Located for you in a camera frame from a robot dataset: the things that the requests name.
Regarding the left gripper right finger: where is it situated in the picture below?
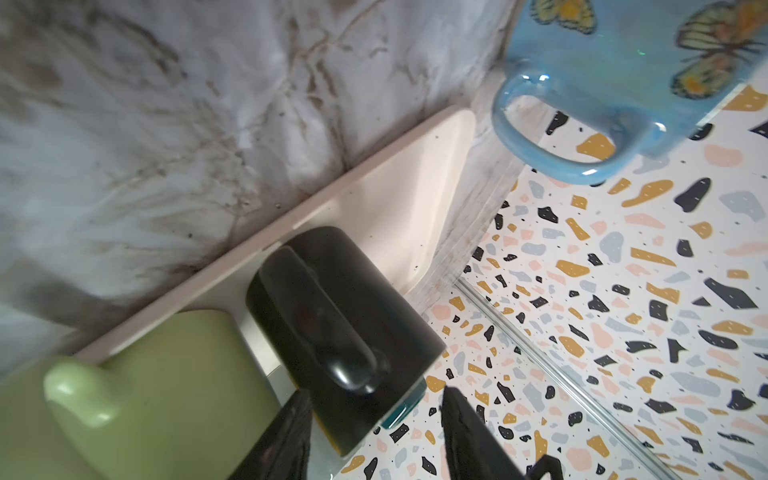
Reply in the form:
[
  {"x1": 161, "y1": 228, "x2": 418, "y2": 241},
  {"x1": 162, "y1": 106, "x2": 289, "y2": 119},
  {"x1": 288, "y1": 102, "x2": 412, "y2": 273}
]
[{"x1": 441, "y1": 387, "x2": 564, "y2": 480}]

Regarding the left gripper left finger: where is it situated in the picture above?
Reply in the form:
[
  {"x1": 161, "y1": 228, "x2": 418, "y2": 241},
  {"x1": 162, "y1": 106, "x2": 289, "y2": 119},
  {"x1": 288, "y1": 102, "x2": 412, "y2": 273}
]
[{"x1": 229, "y1": 389, "x2": 313, "y2": 480}]

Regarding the black mug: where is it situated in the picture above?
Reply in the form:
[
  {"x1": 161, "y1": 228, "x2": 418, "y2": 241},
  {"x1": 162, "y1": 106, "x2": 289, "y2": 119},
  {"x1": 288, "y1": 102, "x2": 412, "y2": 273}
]
[{"x1": 246, "y1": 226, "x2": 445, "y2": 456}]

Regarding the blue butterfly mug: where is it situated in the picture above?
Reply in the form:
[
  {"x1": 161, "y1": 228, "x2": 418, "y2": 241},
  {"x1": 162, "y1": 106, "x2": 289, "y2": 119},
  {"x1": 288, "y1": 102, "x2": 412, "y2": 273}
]
[{"x1": 492, "y1": 1, "x2": 767, "y2": 185}]

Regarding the dark green mug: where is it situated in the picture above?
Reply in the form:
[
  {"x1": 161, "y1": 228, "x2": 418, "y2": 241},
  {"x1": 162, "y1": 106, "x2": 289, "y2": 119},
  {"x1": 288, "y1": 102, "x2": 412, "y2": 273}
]
[{"x1": 380, "y1": 377, "x2": 427, "y2": 430}]

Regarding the light green mug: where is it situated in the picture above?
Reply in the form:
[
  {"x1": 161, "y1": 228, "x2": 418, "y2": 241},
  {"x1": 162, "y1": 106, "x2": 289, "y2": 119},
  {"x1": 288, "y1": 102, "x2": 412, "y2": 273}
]
[{"x1": 1, "y1": 310, "x2": 280, "y2": 479}]

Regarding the beige plastic tray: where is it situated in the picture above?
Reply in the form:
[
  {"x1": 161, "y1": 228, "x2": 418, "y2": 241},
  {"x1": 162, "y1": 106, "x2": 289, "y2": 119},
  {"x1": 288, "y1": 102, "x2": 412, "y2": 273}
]
[{"x1": 75, "y1": 106, "x2": 476, "y2": 373}]

